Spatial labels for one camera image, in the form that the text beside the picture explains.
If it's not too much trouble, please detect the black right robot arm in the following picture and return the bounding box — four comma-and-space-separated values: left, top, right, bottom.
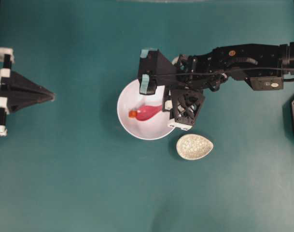
138, 42, 294, 95

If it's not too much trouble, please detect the white round bowl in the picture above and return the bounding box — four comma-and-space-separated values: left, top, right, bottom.
117, 79, 175, 140

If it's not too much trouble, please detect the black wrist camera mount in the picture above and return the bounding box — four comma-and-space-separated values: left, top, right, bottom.
162, 87, 205, 131

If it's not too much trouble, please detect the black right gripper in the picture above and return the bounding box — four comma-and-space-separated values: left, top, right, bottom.
138, 48, 228, 95

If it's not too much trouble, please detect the speckled ceramic spoon rest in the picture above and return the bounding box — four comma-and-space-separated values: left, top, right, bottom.
176, 134, 214, 160

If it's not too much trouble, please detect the small red block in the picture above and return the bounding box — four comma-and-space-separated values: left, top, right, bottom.
128, 110, 137, 118

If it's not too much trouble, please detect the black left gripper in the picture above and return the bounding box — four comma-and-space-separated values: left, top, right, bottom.
0, 47, 55, 137

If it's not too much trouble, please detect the pink plastic spoon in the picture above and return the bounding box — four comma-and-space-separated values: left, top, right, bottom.
135, 105, 162, 121

